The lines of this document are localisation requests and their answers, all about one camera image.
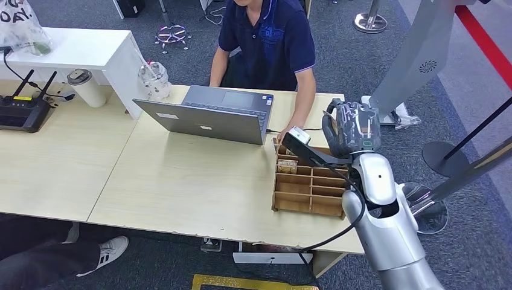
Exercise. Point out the person's left hand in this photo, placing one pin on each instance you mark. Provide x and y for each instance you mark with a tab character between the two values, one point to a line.
289	127

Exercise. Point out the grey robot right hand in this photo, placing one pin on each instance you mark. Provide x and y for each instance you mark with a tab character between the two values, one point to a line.
354	128

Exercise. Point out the hotel key card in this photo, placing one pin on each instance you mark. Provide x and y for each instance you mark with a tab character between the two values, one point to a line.
328	119
286	152
287	166

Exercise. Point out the person's left forearm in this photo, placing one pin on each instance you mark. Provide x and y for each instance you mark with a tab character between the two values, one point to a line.
305	96

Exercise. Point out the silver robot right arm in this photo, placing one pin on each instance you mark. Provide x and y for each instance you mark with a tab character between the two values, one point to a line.
392	240

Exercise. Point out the person's right forearm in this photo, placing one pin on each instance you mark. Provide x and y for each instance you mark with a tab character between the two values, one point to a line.
218	70

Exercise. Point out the wooden compartment card organizer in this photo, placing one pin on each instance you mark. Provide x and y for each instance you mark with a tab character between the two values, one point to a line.
296	192

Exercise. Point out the person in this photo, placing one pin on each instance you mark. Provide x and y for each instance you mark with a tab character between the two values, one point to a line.
268	44

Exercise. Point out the person's leg in dark trousers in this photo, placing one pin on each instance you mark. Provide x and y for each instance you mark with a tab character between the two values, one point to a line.
36	256

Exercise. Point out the crumpled clear plastic wrap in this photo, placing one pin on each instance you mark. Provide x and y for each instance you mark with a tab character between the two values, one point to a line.
406	119

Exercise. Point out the grey laptop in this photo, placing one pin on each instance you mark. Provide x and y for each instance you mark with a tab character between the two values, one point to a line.
216	116

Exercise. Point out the silver kiosk stand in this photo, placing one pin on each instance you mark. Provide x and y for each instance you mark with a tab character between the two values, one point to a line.
412	60

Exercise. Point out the black stand with round base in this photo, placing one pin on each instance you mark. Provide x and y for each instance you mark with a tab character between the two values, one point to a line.
440	158

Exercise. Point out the small chrome stanchion base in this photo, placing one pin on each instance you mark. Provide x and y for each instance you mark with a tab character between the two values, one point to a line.
370	22

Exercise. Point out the chrome stanchion with round base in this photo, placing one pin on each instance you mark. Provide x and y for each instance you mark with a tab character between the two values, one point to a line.
432	212

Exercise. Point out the white box under desk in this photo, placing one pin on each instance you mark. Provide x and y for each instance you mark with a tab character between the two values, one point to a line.
272	258

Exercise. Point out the grey floor power strip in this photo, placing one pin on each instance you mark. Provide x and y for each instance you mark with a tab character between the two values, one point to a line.
211	244

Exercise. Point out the chair star base with wheels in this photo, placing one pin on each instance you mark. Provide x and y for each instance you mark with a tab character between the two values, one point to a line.
172	35

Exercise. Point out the red barrier belt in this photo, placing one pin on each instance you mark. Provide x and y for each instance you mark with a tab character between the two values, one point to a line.
488	44

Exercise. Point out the black box on floor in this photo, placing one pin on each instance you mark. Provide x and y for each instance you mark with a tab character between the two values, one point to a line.
130	7

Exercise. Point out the white cup with lid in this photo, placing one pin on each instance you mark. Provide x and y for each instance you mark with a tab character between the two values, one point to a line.
88	90

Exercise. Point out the white sneaker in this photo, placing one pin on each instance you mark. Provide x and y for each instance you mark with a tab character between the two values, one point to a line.
108	252

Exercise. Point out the white desk shelf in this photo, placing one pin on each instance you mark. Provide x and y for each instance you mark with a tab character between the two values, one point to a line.
72	50

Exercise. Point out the black router with antennas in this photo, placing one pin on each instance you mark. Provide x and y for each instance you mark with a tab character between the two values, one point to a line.
22	114

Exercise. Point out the clear printed plastic bag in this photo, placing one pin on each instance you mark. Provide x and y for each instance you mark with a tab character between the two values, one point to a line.
20	28

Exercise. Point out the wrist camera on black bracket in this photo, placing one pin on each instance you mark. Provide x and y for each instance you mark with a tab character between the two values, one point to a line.
304	146

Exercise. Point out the yellow floor frame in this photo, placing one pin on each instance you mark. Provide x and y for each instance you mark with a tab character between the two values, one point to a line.
240	283

